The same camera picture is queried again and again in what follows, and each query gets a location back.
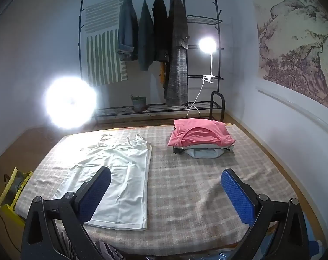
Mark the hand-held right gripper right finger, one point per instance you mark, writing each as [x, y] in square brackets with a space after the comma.
[235, 195]

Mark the black metal clothes rack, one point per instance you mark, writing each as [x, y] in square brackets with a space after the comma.
[204, 20]

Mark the white clip lamp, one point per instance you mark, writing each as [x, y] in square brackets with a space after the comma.
[207, 44]

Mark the yellow bag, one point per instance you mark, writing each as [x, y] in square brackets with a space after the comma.
[12, 187]

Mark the striped grey cloth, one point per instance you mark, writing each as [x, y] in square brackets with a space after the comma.
[109, 252]

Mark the plaid blanket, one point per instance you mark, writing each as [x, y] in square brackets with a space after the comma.
[180, 195]

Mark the white tank top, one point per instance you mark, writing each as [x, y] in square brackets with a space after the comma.
[120, 181]

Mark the green striped wall hanging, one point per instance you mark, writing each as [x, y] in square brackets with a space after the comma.
[101, 57]

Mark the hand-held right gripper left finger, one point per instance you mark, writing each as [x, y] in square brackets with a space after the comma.
[99, 192]

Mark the yellow patterned garment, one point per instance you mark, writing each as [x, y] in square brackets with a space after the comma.
[161, 73]

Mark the landscape wall mural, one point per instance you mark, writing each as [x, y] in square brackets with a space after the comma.
[296, 46]

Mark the blue denim jacket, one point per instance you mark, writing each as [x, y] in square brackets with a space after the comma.
[126, 29]

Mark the pink folded garment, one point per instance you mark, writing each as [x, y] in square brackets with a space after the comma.
[199, 135]

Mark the grey plaid coat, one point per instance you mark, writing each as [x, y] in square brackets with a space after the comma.
[177, 59]

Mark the teal sweater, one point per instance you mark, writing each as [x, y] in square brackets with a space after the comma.
[145, 38]

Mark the potted plant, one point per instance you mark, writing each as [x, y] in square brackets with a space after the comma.
[138, 103]

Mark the black jacket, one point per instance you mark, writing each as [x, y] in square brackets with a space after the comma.
[160, 29]

